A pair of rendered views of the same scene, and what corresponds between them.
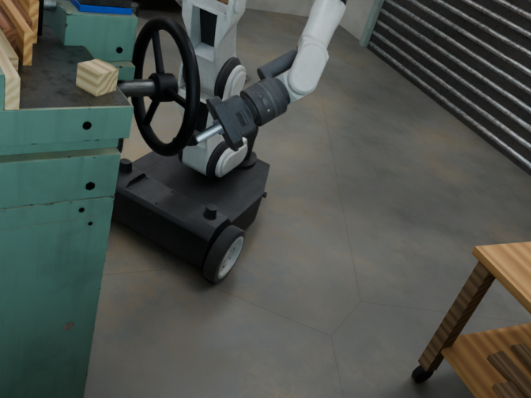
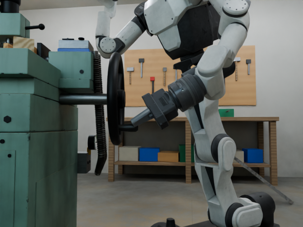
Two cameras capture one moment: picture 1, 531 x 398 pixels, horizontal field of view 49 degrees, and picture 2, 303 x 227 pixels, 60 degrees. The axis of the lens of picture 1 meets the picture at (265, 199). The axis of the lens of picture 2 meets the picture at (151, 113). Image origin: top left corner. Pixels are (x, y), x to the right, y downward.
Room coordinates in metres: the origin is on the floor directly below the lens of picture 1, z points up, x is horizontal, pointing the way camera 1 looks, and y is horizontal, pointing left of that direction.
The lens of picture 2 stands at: (0.58, -0.35, 0.72)
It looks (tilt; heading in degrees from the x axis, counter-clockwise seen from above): 3 degrees up; 41
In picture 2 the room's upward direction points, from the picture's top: straight up
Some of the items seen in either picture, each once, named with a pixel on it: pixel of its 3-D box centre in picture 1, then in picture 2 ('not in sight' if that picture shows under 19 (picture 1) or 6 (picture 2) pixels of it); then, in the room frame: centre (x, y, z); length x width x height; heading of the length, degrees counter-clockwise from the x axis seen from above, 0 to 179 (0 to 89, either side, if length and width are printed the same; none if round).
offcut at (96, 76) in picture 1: (97, 76); (23, 47); (0.85, 0.32, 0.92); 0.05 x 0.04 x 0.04; 159
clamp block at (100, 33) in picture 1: (88, 24); (75, 70); (1.07, 0.43, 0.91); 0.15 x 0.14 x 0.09; 43
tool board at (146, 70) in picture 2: not in sight; (187, 76); (3.94, 1.88, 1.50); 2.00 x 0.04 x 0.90; 125
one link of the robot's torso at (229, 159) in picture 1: (212, 148); (233, 212); (1.89, 0.25, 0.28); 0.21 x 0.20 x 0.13; 163
